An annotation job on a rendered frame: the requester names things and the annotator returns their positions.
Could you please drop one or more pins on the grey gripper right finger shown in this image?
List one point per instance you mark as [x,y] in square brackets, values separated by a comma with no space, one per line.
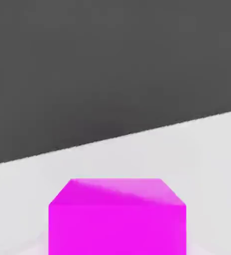
[190,250]

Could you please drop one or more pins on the small magenta cube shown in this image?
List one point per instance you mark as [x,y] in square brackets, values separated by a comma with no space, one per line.
[117,225]

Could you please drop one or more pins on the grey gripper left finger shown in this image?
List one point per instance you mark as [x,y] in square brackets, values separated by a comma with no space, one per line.
[43,248]

